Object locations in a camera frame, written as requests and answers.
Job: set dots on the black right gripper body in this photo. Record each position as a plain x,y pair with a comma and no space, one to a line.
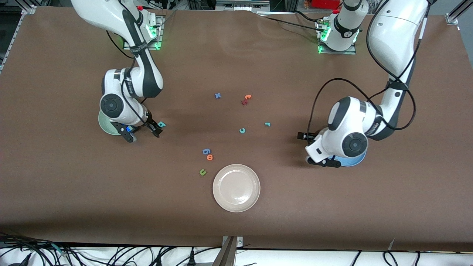
150,123

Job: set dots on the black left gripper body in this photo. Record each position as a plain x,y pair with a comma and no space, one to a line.
309,136

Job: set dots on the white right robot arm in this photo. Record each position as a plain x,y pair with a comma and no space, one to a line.
111,105

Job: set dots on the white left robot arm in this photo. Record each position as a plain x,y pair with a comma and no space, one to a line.
351,125

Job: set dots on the green plate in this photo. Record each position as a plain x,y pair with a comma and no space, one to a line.
107,129

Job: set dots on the blue foam letter g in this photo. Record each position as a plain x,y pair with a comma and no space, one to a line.
204,150

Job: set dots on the blue plate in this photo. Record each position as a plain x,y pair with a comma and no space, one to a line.
351,162

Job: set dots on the green foam letter u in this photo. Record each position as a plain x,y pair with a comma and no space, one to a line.
201,173

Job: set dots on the beige plate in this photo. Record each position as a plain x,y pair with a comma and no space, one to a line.
236,188

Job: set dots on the black power plug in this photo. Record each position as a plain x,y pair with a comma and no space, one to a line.
191,258

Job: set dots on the red box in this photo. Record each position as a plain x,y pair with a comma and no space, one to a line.
325,3

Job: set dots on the aluminium profile bar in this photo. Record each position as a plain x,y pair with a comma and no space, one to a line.
227,255

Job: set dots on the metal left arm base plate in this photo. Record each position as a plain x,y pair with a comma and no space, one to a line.
353,53

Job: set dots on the small metal bracket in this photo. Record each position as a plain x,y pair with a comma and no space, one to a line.
240,242

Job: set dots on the aluminium frame post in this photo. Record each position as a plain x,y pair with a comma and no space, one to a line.
456,14
29,9

